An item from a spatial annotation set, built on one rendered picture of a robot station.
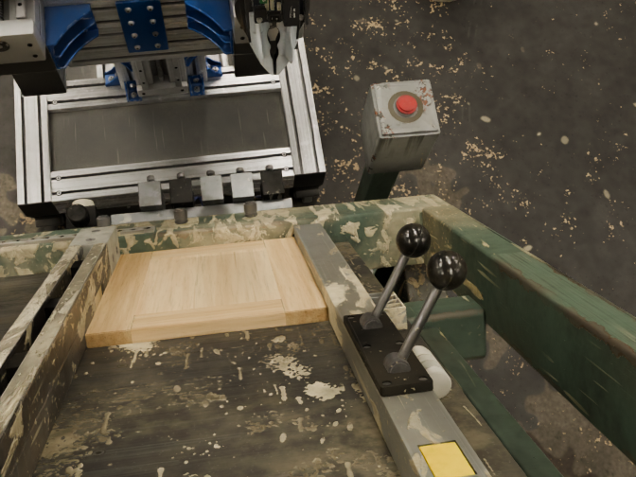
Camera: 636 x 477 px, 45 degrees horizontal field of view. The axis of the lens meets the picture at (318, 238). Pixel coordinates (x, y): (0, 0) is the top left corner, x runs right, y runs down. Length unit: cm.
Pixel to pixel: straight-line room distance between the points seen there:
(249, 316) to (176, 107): 136
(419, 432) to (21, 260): 94
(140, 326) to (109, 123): 133
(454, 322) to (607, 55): 190
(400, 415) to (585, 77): 225
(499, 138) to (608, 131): 38
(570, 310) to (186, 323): 47
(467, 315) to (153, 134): 134
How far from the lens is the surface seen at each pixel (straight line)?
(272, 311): 101
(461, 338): 114
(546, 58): 281
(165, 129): 226
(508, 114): 265
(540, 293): 95
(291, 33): 95
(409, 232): 82
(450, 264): 70
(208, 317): 101
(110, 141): 227
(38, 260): 143
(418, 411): 68
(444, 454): 62
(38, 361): 81
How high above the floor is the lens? 221
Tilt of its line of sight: 70 degrees down
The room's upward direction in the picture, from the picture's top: 14 degrees clockwise
